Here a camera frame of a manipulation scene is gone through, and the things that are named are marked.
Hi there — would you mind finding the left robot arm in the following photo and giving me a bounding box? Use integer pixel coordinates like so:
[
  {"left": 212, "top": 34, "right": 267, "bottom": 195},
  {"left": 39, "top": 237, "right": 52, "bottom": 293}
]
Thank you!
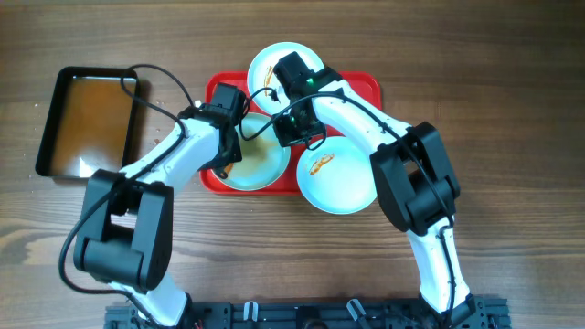
[{"left": 62, "top": 103, "right": 243, "bottom": 328}]

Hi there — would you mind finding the light blue plate top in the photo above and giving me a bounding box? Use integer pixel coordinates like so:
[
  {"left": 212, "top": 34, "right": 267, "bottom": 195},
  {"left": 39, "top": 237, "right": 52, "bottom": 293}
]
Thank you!
[{"left": 247, "top": 42, "right": 324, "bottom": 115}]

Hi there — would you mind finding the red plastic tray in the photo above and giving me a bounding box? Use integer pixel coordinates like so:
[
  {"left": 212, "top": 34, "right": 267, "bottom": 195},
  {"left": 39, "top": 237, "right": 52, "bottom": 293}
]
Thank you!
[{"left": 199, "top": 71, "right": 382, "bottom": 196}]

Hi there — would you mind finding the light blue plate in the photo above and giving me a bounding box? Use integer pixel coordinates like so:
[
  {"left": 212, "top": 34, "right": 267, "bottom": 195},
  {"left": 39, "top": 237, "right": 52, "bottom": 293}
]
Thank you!
[
  {"left": 296, "top": 136, "right": 377, "bottom": 215},
  {"left": 247, "top": 42, "right": 324, "bottom": 115},
  {"left": 211, "top": 112, "right": 291, "bottom": 191}
]

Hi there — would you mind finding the black water tray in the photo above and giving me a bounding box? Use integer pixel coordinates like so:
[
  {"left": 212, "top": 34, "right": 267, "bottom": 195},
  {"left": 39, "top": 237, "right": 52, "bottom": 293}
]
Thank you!
[{"left": 35, "top": 66, "right": 140, "bottom": 179}]

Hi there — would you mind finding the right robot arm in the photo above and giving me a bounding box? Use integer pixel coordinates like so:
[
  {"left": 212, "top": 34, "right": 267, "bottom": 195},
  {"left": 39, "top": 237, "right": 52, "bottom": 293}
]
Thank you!
[{"left": 272, "top": 51, "right": 472, "bottom": 328}]

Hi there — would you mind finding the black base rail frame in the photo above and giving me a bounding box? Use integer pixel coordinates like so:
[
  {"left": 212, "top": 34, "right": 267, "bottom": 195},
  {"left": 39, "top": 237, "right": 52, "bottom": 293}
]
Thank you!
[{"left": 103, "top": 297, "right": 511, "bottom": 329}]

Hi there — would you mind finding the orange green sponge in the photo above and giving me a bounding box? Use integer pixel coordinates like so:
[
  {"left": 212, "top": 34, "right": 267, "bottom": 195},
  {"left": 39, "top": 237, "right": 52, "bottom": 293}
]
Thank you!
[{"left": 218, "top": 163, "right": 234, "bottom": 179}]

